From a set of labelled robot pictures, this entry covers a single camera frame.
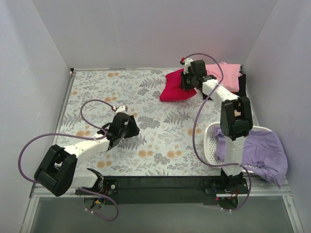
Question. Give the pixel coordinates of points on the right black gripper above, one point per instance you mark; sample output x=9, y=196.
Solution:
x=184, y=82

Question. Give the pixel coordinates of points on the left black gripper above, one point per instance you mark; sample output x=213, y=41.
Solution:
x=132, y=127

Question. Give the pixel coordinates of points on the red t-shirt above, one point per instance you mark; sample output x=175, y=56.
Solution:
x=172, y=91

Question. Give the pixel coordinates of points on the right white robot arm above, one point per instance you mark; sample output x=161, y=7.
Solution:
x=236, y=117

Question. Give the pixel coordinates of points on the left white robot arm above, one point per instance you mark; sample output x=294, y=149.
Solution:
x=57, y=171

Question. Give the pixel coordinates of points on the pink folded t-shirt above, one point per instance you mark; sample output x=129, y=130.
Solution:
x=231, y=75

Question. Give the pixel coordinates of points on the floral patterned table mat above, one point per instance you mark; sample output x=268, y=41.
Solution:
x=170, y=142

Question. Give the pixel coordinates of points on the black folded t-shirt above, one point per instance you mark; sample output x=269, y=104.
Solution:
x=243, y=85

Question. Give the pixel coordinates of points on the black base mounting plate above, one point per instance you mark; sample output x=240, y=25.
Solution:
x=171, y=189

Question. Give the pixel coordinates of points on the white perforated basket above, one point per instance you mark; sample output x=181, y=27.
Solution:
x=210, y=144

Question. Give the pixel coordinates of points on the lavender t-shirt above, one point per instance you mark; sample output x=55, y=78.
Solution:
x=264, y=155

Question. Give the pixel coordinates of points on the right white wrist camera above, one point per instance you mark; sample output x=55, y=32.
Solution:
x=186, y=63

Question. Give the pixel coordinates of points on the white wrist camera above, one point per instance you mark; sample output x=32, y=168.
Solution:
x=186, y=63
x=120, y=109

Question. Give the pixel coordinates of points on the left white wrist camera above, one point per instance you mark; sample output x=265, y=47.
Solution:
x=120, y=109

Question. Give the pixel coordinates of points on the aluminium frame rail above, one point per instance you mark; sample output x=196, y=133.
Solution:
x=242, y=148

